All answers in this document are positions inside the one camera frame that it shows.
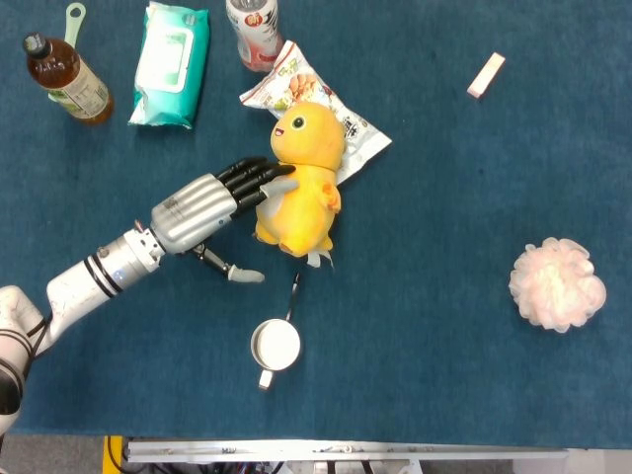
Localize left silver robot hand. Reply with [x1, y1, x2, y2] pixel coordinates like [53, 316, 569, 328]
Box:
[149, 156, 300, 283]

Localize yellow plush toy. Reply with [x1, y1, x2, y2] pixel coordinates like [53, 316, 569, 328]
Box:
[253, 101, 348, 270]

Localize metal spoon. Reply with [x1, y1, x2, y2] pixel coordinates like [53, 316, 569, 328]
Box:
[284, 272, 301, 323]

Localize teal wet wipes pack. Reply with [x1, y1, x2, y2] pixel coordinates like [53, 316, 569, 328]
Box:
[127, 1, 211, 130]

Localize white mug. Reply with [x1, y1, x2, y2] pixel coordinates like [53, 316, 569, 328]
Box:
[250, 318, 302, 391]

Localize white snack bag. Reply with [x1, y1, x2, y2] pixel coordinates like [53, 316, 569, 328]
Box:
[239, 39, 393, 187]

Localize brown tea bottle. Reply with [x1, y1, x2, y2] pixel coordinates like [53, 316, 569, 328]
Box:
[22, 33, 116, 126]

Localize pink drink bottle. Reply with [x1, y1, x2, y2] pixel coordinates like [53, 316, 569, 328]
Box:
[225, 0, 285, 74]

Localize green plastic scoop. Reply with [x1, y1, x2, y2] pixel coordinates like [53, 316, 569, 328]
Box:
[47, 2, 88, 104]

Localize pink rectangular eraser block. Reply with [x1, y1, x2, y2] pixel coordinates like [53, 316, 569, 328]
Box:
[466, 51, 507, 101]

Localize pink mesh bath pouf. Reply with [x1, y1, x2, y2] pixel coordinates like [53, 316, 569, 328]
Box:
[509, 237, 608, 335]

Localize aluminium frame rail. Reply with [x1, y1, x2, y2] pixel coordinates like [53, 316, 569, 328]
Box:
[122, 438, 570, 464]

